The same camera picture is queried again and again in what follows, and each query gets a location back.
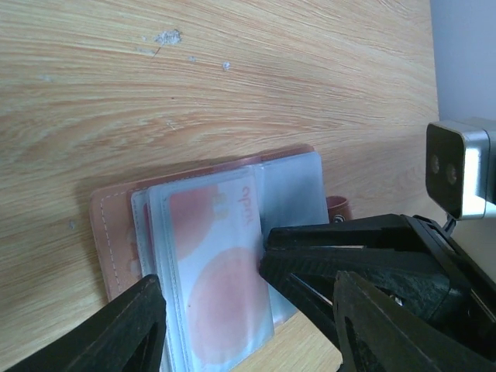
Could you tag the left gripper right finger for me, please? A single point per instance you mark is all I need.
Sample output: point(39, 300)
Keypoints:
point(376, 334)

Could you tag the red white credit card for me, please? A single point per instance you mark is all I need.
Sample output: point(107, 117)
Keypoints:
point(217, 241)

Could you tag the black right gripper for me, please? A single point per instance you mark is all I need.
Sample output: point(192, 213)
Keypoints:
point(458, 298)

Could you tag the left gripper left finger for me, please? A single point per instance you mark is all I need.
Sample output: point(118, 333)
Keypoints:
point(125, 335)

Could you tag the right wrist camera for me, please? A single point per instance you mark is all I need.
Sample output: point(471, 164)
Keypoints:
point(460, 167)

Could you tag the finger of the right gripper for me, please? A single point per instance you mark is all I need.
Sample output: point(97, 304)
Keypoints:
point(306, 277)

